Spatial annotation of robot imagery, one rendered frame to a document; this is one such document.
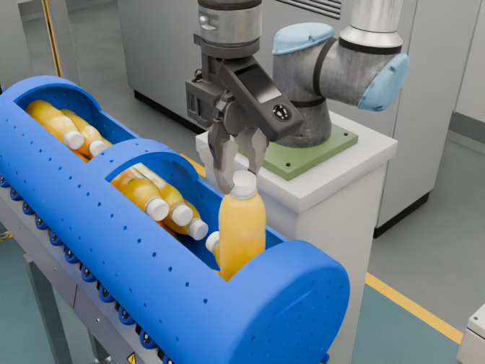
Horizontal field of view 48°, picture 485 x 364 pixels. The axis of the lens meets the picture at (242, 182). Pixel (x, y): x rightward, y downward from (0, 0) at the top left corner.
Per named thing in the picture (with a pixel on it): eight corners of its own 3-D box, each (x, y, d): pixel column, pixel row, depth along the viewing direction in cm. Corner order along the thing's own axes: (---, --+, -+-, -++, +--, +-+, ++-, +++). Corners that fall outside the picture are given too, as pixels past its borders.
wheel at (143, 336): (152, 318, 102) (144, 318, 101) (166, 333, 100) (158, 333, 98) (141, 339, 103) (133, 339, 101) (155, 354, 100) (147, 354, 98)
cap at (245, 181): (258, 179, 78) (258, 168, 77) (253, 195, 75) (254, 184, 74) (231, 176, 79) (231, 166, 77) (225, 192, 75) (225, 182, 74)
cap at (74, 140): (63, 133, 120) (67, 136, 119) (79, 128, 122) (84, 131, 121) (66, 149, 122) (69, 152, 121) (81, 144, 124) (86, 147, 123)
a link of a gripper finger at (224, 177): (206, 179, 79) (213, 119, 75) (233, 197, 76) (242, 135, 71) (189, 184, 77) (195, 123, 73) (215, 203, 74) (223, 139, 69)
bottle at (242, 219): (267, 267, 90) (271, 172, 79) (261, 300, 84) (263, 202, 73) (224, 262, 91) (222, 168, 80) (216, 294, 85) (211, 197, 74)
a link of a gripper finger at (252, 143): (245, 158, 83) (235, 107, 77) (271, 174, 79) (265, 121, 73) (229, 168, 82) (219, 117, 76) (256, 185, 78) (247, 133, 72)
